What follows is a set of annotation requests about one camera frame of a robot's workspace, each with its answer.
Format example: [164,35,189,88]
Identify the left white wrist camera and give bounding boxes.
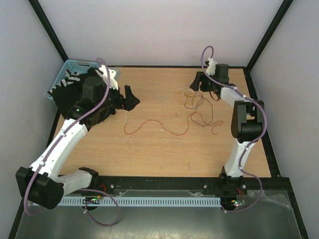
[96,65,119,90]

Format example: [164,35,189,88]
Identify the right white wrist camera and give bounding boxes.
[205,57,217,76]

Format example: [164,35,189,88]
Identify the white wire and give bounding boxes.
[147,82,192,101]

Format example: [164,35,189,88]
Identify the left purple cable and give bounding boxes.
[23,57,122,226]

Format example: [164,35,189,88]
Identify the purple cable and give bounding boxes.
[23,57,122,226]
[200,46,269,214]

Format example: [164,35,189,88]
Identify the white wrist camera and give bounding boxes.
[96,65,119,90]
[205,57,217,76]

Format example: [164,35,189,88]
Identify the light blue slotted cable duct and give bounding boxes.
[58,196,220,208]

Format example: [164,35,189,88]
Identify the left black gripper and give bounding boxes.
[96,80,139,112]

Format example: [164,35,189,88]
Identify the blue plastic basket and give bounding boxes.
[52,59,98,88]

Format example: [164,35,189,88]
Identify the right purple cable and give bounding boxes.
[200,46,269,214]

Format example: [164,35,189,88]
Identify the red wire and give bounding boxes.
[124,113,224,136]

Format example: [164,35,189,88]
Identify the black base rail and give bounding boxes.
[69,175,249,196]

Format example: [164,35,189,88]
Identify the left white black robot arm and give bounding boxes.
[16,76,140,209]

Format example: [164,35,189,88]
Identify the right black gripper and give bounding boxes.
[189,71,218,92]

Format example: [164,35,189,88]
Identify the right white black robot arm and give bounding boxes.
[190,61,265,195]

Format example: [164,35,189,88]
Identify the dark brown wire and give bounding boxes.
[183,90,215,126]

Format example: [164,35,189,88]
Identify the black white striped cloth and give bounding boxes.
[48,69,105,95]

